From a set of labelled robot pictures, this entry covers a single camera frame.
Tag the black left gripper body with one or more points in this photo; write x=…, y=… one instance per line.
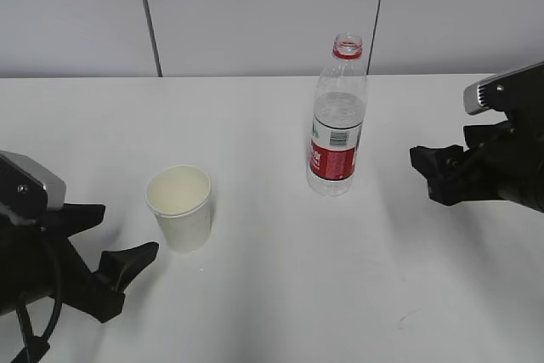
x=35, y=266

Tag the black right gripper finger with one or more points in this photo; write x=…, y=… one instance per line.
x=439, y=166

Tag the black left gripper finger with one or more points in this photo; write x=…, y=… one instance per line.
x=72, y=219
x=118, y=269

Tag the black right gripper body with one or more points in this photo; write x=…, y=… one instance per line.
x=504, y=163

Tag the white paper cup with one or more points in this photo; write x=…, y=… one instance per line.
x=180, y=199

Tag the clear water bottle red label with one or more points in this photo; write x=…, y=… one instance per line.
x=339, y=110

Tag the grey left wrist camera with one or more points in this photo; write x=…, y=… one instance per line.
x=28, y=189

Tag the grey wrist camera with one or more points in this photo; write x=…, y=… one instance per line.
x=507, y=91
x=28, y=189

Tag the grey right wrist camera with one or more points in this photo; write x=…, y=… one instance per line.
x=507, y=91

